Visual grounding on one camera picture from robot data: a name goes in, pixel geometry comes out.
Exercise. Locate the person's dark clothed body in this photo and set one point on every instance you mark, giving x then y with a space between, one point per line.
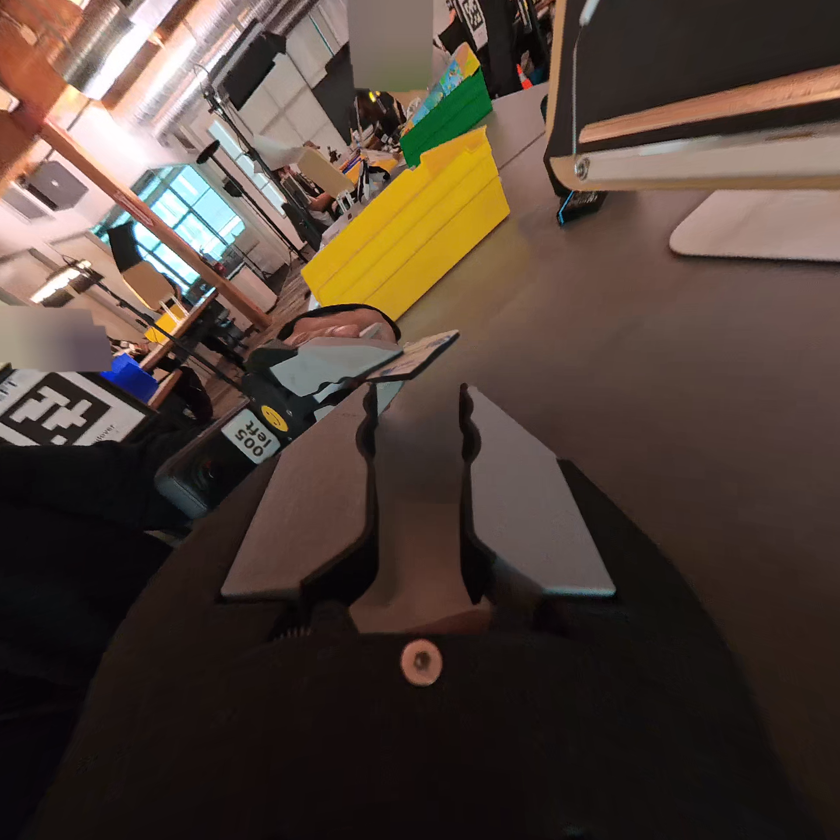
65 558

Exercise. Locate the black white marker sign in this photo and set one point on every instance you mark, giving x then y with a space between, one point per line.
59 407

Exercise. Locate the blue plastic bin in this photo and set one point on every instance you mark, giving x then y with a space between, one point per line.
131 380

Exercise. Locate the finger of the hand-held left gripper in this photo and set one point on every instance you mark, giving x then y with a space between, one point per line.
341 397
334 364

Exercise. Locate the person's left hand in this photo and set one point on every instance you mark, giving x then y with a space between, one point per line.
334 328

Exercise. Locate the black wall screen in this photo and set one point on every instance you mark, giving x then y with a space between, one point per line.
253 69

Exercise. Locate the black board book stand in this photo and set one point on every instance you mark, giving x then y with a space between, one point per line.
689 65

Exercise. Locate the small black box blue trim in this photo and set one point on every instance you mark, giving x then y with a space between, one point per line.
581 207

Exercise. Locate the yellow plastic bin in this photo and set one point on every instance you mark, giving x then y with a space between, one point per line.
407 229

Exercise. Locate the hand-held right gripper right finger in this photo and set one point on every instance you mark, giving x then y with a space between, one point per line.
531 525

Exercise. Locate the small printed card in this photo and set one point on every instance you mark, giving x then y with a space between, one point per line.
417 358

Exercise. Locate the green bin with colourful packets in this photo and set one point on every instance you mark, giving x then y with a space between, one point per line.
446 118

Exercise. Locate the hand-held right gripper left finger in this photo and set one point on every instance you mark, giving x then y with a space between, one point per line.
308 518

